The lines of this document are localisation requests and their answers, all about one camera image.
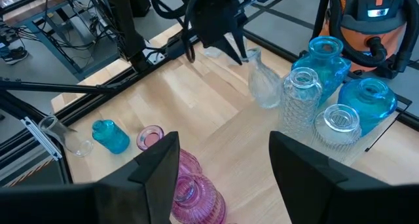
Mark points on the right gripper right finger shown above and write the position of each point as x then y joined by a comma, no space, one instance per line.
327,197

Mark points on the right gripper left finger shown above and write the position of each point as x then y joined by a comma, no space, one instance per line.
98,204

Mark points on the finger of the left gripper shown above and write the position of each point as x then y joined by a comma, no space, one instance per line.
243,45
229,50

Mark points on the clear swirl glass vase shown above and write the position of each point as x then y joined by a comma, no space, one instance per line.
263,86

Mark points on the clear ribbed glass vase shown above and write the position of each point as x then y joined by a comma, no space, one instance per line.
337,139

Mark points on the small teal bottle vase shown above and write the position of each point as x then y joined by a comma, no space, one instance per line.
111,139

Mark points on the tall pink glass vase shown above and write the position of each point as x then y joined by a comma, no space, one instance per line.
150,142

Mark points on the teal square glass vase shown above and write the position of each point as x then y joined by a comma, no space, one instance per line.
324,73

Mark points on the clear diamond-pattern jar vase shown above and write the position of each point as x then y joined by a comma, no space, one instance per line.
299,112

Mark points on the teal round glass vase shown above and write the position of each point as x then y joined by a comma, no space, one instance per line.
373,109

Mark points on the round pink swirl vase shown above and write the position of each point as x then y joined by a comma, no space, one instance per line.
203,201

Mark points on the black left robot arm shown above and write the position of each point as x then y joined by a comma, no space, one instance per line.
126,21

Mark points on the clear flared glass vase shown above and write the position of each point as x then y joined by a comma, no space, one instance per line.
77,145

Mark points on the silver aluminium extrusion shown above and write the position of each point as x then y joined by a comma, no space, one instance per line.
42,140

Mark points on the orange shop vacuum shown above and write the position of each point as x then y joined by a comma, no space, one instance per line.
370,30

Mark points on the wooden side table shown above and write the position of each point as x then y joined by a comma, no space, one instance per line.
49,1

